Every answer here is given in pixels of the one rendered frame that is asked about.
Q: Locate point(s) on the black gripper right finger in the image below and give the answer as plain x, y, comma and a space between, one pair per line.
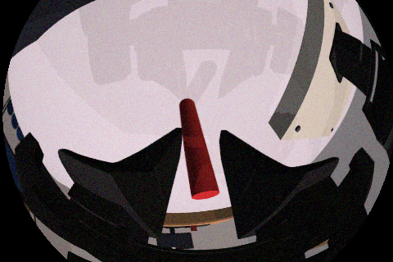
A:
258, 186

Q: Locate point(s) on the dark red peg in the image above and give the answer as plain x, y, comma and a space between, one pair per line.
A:
203, 183

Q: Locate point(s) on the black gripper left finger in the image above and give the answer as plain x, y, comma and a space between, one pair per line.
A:
141, 183

